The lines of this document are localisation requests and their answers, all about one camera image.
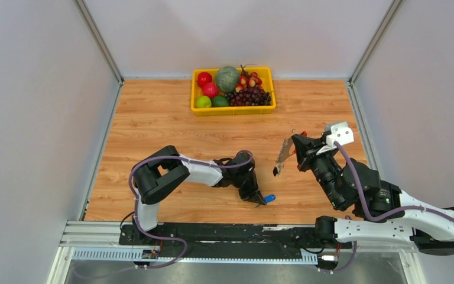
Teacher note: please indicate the metal key organizer with rings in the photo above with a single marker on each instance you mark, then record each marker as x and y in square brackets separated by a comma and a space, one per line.
[286, 151]

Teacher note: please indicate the light green lime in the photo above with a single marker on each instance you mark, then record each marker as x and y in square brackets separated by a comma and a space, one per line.
[203, 102]

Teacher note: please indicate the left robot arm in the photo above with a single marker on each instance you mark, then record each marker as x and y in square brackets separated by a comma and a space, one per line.
[156, 177]

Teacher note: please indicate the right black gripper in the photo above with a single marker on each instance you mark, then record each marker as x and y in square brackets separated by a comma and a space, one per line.
[311, 147]

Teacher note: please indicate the dark green avocado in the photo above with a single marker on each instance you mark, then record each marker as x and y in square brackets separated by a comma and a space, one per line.
[220, 101]

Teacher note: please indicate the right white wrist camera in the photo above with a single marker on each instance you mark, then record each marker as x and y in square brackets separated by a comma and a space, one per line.
[336, 132]

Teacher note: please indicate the dark purple grape bunch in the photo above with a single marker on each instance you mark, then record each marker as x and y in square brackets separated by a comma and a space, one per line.
[250, 97]

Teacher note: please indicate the pink red apple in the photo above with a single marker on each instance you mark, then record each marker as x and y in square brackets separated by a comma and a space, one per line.
[210, 90]

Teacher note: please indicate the green melon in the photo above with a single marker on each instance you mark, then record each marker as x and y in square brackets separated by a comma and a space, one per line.
[227, 78]

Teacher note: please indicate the yellow plastic fruit tray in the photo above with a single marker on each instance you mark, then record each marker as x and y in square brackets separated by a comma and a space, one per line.
[264, 74]

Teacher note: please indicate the key with blue tag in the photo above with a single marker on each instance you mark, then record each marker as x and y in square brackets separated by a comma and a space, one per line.
[266, 200]

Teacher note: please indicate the red cherry cluster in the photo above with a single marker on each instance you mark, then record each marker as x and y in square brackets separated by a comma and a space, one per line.
[247, 80]

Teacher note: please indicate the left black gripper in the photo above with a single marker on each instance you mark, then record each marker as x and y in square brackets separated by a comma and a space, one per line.
[258, 197]

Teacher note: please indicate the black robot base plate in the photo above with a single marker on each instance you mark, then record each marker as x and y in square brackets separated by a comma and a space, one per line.
[172, 239]

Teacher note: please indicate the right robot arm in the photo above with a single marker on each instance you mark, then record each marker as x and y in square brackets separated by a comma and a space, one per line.
[385, 212]

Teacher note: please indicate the slotted grey cable duct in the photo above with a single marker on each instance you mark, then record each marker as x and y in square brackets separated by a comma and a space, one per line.
[144, 255]

